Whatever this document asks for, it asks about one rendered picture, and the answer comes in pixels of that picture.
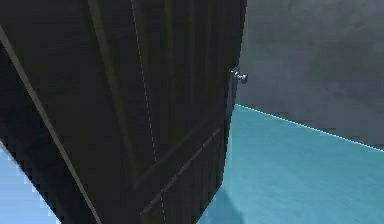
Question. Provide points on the silver round door knob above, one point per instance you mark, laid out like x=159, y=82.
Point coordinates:
x=240, y=77

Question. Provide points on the dark wooden room door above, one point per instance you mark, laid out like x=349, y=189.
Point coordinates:
x=133, y=100

